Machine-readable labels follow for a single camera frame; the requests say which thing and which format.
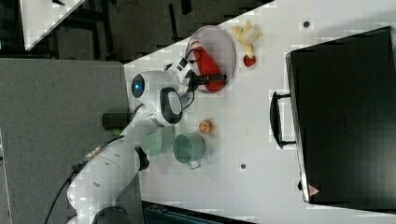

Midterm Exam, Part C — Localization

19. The small red toy strawberry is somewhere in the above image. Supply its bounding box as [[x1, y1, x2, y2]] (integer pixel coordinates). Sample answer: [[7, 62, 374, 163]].
[[243, 55, 256, 67]]

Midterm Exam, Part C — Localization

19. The silver black toaster oven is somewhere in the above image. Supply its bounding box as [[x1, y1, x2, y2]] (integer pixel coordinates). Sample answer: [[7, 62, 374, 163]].
[[270, 26, 396, 214]]

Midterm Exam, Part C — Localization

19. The blue metal frame rail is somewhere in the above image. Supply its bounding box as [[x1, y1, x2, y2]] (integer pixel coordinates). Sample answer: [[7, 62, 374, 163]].
[[143, 203, 250, 224]]

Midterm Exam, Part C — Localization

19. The red ketchup bottle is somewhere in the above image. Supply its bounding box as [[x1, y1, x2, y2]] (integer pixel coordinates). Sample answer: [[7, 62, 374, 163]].
[[193, 47, 225, 92]]

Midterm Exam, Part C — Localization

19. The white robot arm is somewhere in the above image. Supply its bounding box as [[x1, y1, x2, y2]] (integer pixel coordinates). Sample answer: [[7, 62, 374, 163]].
[[66, 57, 230, 224]]

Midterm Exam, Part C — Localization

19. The green perforated colander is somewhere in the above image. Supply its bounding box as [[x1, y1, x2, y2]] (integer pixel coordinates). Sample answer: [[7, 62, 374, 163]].
[[141, 126, 175, 157]]

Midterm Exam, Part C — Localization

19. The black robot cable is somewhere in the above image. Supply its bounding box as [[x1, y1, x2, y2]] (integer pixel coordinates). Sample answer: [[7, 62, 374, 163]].
[[43, 136, 125, 224]]

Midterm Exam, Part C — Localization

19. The small black pot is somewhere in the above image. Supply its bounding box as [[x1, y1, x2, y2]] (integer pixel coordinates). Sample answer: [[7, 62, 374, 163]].
[[102, 113, 132, 131]]

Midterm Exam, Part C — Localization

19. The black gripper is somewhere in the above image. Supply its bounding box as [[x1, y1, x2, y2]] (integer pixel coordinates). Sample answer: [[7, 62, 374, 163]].
[[163, 55, 228, 91]]

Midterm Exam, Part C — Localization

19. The toy peeled banana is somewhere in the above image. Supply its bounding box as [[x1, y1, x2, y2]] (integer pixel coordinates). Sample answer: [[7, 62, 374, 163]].
[[232, 21, 262, 59]]

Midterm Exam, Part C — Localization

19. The toy orange half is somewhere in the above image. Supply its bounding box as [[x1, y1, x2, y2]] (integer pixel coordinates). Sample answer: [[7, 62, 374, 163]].
[[199, 119, 213, 134]]

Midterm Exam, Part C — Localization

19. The green mug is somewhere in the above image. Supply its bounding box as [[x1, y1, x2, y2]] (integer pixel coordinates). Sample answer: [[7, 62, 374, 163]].
[[172, 133, 205, 170]]

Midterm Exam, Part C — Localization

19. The lilac round plate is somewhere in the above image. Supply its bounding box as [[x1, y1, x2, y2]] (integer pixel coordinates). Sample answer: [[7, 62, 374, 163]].
[[186, 25, 236, 93]]

